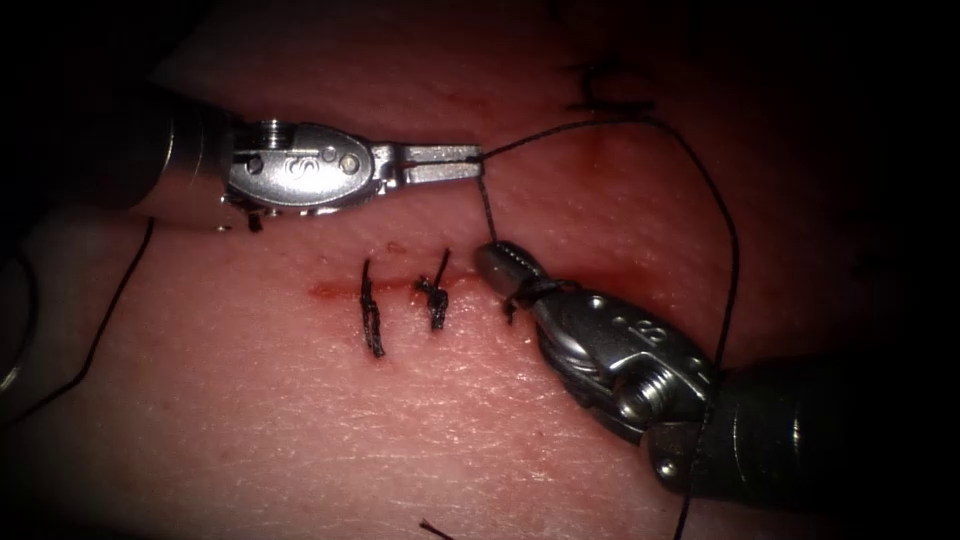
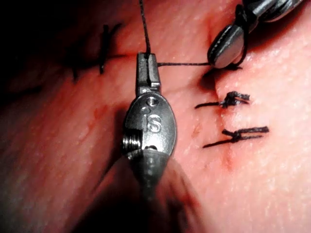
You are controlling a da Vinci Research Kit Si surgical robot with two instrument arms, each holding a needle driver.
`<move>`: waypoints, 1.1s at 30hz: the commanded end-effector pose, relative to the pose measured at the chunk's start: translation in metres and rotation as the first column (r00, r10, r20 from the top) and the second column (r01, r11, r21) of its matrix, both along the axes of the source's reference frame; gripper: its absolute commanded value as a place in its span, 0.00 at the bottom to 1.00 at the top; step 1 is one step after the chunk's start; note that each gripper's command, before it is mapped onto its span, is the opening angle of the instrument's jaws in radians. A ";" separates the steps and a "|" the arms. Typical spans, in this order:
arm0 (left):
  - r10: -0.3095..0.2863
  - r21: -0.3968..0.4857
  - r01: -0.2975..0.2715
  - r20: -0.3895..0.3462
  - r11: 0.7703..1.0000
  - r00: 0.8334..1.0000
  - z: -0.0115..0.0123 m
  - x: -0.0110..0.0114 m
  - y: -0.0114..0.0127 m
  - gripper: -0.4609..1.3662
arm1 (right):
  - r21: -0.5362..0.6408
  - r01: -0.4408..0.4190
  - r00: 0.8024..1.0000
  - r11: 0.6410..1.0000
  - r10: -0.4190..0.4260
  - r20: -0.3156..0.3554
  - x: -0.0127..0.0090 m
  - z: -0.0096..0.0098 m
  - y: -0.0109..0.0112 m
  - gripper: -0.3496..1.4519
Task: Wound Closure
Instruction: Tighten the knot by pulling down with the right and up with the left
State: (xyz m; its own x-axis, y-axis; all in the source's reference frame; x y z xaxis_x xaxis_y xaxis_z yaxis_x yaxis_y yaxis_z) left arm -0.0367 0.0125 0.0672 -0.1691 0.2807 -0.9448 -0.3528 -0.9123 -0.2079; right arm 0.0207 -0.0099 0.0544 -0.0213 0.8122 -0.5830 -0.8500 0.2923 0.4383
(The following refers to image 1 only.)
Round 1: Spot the left arm needle driver jaw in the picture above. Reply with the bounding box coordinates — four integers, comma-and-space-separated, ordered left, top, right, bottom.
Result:
393, 143, 484, 166
400, 161, 484, 187

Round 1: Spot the left arm needle driver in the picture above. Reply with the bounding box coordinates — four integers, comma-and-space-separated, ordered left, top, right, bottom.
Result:
221, 119, 403, 219

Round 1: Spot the right arm needle driver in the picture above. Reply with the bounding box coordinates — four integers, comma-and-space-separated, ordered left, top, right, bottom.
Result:
530, 287, 716, 445

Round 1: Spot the right arm needle driver jaw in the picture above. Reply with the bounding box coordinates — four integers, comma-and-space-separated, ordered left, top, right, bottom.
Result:
473, 245, 531, 302
490, 239, 546, 292

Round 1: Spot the black stitching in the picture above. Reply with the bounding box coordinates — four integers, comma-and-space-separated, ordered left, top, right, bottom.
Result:
563, 56, 655, 115
358, 247, 520, 359

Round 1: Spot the tissue pad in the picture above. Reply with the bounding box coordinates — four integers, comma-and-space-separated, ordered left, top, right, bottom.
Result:
0, 0, 960, 540

